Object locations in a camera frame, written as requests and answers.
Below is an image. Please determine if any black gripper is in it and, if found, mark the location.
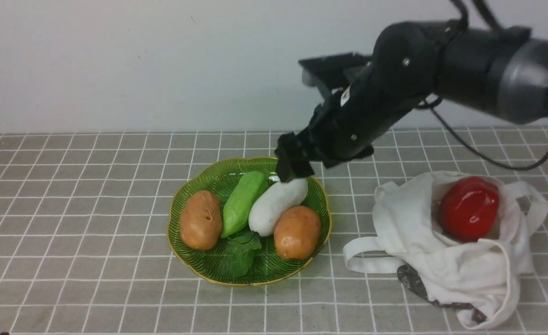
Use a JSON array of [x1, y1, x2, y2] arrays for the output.
[[274, 82, 431, 183]]

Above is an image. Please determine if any orange-brown potato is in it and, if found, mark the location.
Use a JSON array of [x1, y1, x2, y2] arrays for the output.
[[274, 206, 321, 260]]

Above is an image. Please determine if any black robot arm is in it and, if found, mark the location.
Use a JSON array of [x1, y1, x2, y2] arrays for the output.
[[274, 20, 548, 182]]

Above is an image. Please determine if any white cloth bag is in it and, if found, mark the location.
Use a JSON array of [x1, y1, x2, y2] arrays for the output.
[[343, 171, 548, 331]]

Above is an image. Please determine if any white radish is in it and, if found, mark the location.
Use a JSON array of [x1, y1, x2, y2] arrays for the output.
[[248, 179, 308, 237]]

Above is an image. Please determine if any green glass plate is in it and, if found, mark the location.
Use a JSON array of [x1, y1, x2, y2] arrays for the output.
[[167, 157, 333, 286]]

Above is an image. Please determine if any green leafy vegetable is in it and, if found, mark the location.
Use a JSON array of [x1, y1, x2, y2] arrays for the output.
[[227, 231, 262, 278]]

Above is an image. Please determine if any brown potato on left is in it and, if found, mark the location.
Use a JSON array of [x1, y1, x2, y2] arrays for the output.
[[180, 189, 223, 251]]

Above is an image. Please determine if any red bell pepper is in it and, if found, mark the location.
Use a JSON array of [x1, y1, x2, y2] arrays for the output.
[[439, 176, 500, 242]]

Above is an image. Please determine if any grey checked tablecloth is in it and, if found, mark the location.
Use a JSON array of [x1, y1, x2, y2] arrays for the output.
[[0, 128, 548, 335]]

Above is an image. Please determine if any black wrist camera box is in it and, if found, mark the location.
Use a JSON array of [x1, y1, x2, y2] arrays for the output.
[[298, 52, 372, 100]]

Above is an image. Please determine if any black cable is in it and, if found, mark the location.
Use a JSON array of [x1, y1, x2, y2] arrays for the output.
[[416, 95, 548, 171]]

